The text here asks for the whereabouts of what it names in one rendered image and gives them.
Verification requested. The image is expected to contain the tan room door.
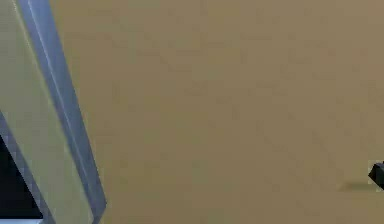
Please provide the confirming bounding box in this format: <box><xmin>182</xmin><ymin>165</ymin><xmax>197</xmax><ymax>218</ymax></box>
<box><xmin>49</xmin><ymin>0</ymin><xmax>384</xmax><ymax>224</ymax></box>

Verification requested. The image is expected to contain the dark grey-framed window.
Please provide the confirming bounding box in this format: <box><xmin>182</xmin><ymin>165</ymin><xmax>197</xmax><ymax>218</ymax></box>
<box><xmin>0</xmin><ymin>111</ymin><xmax>56</xmax><ymax>224</ymax></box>

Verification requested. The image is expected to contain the grey door frame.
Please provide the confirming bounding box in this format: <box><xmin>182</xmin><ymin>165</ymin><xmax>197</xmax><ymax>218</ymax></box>
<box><xmin>15</xmin><ymin>0</ymin><xmax>108</xmax><ymax>224</ymax></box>

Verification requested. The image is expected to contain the black door handle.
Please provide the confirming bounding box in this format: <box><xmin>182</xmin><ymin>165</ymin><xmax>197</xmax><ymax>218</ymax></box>
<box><xmin>367</xmin><ymin>161</ymin><xmax>384</xmax><ymax>192</ymax></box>

